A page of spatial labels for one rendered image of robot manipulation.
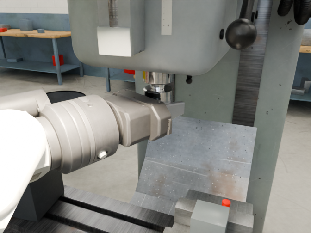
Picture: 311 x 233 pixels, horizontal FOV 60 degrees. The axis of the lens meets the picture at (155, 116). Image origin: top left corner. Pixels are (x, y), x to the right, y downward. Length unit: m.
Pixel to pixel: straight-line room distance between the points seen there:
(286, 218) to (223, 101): 1.52
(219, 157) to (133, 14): 0.60
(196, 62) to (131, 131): 0.12
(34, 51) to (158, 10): 6.32
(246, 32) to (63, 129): 0.21
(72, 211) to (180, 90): 0.45
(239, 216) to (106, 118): 0.34
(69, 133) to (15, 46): 6.70
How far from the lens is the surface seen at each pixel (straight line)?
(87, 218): 0.72
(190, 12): 0.30
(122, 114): 0.35
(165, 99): 0.42
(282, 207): 2.30
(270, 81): 0.78
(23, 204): 0.73
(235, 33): 0.28
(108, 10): 0.30
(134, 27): 0.30
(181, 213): 0.57
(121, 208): 0.73
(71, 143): 0.31
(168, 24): 0.31
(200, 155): 0.83
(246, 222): 0.56
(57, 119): 0.32
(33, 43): 6.60
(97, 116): 0.33
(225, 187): 0.82
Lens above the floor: 1.39
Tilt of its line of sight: 23 degrees down
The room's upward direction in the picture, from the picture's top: straight up
